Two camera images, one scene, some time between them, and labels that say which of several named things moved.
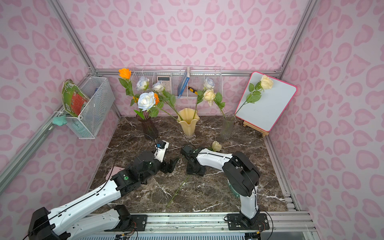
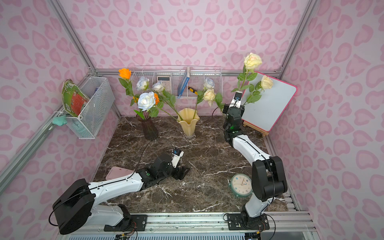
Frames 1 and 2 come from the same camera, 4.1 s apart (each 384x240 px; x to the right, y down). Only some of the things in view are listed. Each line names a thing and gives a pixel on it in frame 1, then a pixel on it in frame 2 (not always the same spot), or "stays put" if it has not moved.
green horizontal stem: [210, 96] stays put
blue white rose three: [159, 87] stays put
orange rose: [157, 99] stays put
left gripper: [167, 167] -> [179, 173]
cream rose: [216, 147] -> [251, 61]
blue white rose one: [143, 84] stays put
